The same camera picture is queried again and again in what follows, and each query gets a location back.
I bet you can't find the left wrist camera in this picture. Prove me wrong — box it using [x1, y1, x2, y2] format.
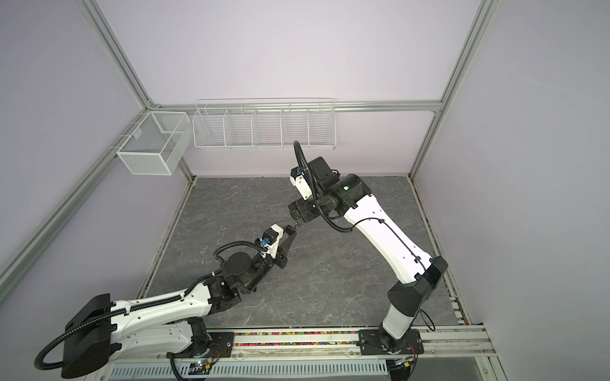
[259, 224, 284, 260]

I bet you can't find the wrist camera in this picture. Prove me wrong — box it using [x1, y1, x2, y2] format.
[259, 224, 284, 260]
[290, 167, 312, 200]

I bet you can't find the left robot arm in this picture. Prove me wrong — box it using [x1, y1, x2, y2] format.
[34, 225, 297, 379]

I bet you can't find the white wire basket long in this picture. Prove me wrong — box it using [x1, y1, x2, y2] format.
[192, 98, 337, 150]

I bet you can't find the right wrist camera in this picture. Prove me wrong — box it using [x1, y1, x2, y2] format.
[290, 167, 312, 200]

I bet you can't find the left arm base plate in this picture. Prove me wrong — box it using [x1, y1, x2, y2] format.
[166, 331, 235, 359]

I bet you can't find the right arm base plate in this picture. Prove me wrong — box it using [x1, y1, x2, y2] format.
[357, 329, 424, 356]

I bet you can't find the aluminium frame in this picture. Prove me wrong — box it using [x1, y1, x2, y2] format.
[1, 1, 498, 302]

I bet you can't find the aluminium front rail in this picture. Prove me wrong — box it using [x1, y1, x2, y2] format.
[109, 324, 496, 363]

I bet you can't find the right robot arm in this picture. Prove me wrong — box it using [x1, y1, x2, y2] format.
[289, 157, 448, 354]

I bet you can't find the white mesh box basket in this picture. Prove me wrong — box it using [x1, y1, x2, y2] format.
[117, 111, 192, 176]

